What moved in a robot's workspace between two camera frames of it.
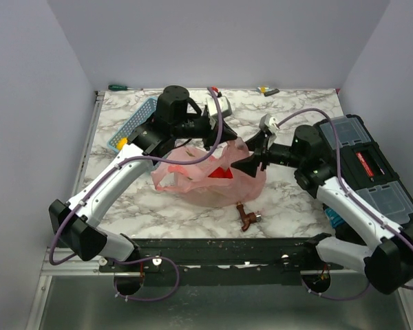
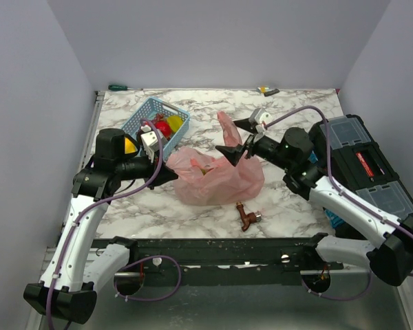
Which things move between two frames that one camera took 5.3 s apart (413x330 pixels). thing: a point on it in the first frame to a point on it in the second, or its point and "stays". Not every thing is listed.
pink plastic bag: x=213 y=182 stays
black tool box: x=362 y=168 stays
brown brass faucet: x=247 y=218 stays
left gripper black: x=227 y=133 to x=164 y=174
